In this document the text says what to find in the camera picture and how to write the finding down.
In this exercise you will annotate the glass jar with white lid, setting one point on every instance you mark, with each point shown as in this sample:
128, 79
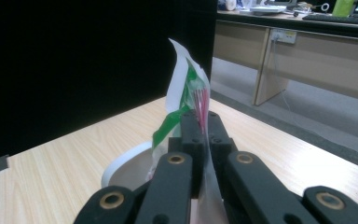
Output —
121, 165

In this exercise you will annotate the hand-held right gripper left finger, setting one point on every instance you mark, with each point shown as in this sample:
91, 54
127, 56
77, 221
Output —
195, 149

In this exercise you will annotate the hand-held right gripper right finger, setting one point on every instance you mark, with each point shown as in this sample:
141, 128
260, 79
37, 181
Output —
220, 140

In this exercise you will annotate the green container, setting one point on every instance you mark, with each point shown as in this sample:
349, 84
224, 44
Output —
343, 7

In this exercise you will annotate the white flat device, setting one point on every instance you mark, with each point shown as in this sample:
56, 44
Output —
267, 10

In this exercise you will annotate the pink and green plastic bag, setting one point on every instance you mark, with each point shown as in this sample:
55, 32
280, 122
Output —
180, 81

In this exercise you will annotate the black keyboard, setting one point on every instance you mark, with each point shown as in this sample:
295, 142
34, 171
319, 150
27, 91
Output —
338, 19

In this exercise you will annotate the light wooden office desk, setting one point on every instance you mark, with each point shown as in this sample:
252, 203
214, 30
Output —
323, 62

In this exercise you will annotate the black curtain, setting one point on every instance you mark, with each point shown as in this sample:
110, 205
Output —
74, 62

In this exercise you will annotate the black tape strip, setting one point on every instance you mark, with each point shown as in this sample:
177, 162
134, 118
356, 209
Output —
1, 163

